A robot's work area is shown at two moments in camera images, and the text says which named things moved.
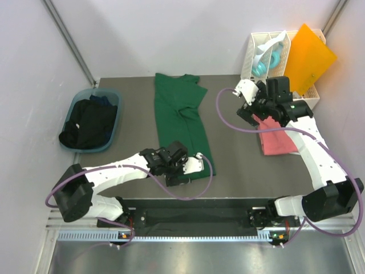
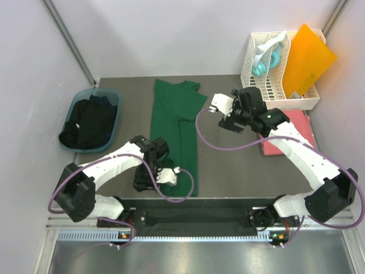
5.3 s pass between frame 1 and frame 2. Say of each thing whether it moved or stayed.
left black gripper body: moved
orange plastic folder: stayed
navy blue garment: stayed
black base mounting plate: stayed
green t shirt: moved
